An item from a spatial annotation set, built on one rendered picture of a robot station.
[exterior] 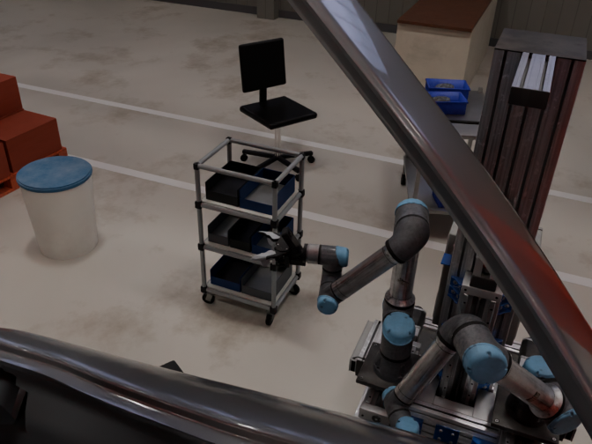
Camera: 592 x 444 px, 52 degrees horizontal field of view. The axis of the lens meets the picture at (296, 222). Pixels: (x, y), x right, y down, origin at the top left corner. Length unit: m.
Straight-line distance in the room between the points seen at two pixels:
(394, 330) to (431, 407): 0.36
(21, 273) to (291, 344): 1.91
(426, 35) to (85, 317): 4.73
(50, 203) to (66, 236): 0.28
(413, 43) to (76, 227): 4.29
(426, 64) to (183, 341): 4.53
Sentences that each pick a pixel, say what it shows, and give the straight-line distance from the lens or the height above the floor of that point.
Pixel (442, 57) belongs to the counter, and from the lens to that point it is 7.09.
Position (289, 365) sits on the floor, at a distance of 3.54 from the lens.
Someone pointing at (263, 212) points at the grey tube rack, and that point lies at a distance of 3.37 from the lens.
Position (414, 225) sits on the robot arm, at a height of 1.45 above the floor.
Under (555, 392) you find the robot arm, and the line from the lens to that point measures 2.15.
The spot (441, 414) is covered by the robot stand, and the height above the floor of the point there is 0.73.
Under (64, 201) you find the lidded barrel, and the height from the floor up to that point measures 0.47.
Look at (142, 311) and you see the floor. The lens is 3.95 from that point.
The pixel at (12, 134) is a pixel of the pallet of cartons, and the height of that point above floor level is 0.43.
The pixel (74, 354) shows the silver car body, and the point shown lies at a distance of 1.23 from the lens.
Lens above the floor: 2.53
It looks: 32 degrees down
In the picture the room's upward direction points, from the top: 2 degrees clockwise
